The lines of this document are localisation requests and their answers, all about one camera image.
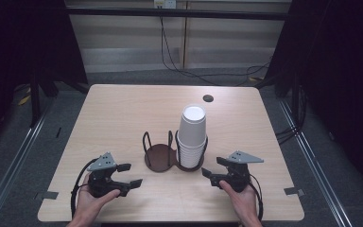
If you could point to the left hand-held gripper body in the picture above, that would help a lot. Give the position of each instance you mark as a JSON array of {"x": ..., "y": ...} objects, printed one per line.
[{"x": 102, "y": 164}]

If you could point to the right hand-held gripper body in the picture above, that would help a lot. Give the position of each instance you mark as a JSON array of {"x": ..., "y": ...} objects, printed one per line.
[{"x": 241, "y": 175}]

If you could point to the white disposable paper cup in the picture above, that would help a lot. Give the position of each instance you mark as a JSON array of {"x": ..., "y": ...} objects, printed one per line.
[{"x": 193, "y": 127}]

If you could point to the person's right hand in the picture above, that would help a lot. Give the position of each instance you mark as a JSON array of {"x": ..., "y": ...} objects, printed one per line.
[{"x": 245, "y": 203}]

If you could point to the person's left hand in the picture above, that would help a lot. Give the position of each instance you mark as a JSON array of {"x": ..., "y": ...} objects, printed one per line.
[{"x": 88, "y": 205}]

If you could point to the small black tape strip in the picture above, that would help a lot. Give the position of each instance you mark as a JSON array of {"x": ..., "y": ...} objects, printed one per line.
[{"x": 58, "y": 132}]

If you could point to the grey tape strip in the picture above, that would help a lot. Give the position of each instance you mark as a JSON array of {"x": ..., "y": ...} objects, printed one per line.
[
  {"x": 46, "y": 195},
  {"x": 293, "y": 191}
]

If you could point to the dark round table grommet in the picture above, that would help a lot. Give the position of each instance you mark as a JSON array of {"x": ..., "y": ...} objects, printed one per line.
[{"x": 208, "y": 98}]

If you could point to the dark metal stand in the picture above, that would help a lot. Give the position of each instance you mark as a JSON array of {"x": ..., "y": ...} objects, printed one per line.
[{"x": 35, "y": 101}]

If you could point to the yellow floor tape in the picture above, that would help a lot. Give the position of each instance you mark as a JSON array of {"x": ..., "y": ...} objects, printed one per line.
[{"x": 24, "y": 100}]

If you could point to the black curtain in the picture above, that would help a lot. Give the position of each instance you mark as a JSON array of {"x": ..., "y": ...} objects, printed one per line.
[
  {"x": 340, "y": 78},
  {"x": 19, "y": 47}
]

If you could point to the black horizontal bar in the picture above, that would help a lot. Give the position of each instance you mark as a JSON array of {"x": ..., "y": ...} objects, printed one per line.
[{"x": 176, "y": 13}]

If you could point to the grey metal floor rail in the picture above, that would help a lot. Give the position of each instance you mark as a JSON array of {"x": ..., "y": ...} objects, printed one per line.
[
  {"x": 15, "y": 160},
  {"x": 315, "y": 170}
]

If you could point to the white wall outlet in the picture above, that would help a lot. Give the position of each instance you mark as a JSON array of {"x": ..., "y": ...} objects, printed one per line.
[{"x": 165, "y": 3}]

